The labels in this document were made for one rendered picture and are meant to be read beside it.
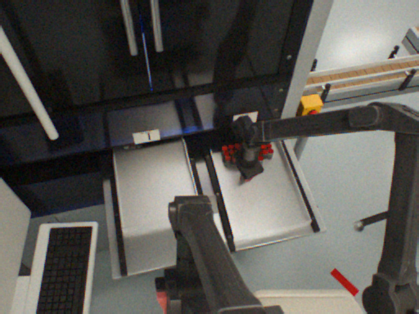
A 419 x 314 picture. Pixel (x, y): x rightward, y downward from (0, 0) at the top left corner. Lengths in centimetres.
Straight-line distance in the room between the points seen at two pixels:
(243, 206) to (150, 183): 33
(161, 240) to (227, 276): 75
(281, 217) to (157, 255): 42
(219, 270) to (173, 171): 86
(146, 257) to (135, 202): 20
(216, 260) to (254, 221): 73
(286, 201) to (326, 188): 112
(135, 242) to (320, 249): 127
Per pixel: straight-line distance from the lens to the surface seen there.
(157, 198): 135
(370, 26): 358
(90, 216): 177
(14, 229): 140
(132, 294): 217
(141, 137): 131
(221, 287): 54
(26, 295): 143
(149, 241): 129
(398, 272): 90
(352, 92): 168
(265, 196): 136
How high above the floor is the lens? 209
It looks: 58 degrees down
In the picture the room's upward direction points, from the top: 2 degrees clockwise
